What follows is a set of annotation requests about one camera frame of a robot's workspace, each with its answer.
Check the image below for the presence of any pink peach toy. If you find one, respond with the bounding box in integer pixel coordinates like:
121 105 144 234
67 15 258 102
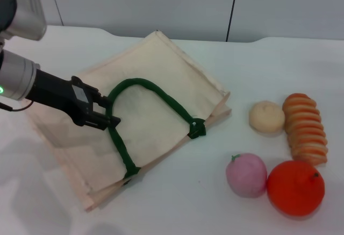
225 153 268 199

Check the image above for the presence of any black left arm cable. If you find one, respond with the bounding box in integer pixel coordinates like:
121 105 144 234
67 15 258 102
0 99 36 112

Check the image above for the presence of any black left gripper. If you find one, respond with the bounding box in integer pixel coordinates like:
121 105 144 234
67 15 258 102
26 68 121 131

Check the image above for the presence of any white handbag with green handles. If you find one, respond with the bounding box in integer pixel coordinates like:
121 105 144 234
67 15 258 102
24 30 232 213

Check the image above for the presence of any orange toy fruit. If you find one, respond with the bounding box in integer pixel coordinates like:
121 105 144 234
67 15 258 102
266 160 326 217

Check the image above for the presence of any round beige bun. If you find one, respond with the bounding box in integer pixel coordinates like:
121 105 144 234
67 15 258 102
248 100 285 133

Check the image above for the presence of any ridged orange bread loaf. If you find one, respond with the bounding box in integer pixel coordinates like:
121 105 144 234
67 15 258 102
282 92 329 166

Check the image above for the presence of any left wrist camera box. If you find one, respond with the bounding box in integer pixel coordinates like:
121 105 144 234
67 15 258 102
0 0 48 41

